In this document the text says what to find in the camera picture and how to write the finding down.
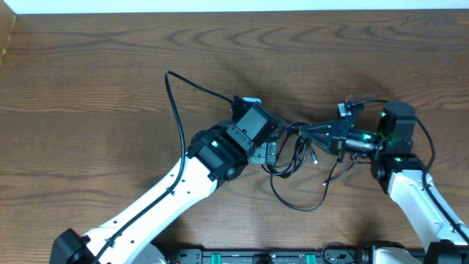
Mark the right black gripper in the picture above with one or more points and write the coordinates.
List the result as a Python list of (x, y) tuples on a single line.
[(336, 138)]

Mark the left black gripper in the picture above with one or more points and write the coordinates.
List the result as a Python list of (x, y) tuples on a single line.
[(267, 155)]

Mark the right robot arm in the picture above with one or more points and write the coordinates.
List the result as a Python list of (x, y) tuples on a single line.
[(400, 173)]

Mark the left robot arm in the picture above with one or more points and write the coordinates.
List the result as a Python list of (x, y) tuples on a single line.
[(214, 156)]

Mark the cardboard panel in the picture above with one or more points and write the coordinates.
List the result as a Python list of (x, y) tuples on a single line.
[(7, 23)]

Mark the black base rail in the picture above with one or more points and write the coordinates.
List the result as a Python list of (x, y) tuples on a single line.
[(332, 253)]

